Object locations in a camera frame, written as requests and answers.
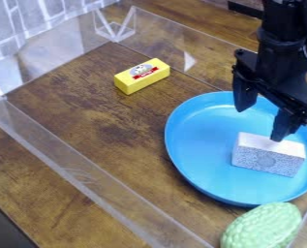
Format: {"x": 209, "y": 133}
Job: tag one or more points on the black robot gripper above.
{"x": 274, "y": 71}

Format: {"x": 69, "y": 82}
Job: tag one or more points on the white speckled block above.
{"x": 259, "y": 154}

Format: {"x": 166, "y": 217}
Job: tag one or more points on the yellow toy block with label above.
{"x": 141, "y": 76}

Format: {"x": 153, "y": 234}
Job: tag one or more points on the black bar on table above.
{"x": 246, "y": 7}

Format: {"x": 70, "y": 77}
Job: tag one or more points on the green bumpy toy vegetable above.
{"x": 269, "y": 226}

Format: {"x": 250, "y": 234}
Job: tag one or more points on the clear acrylic enclosure wall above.
{"x": 87, "y": 180}

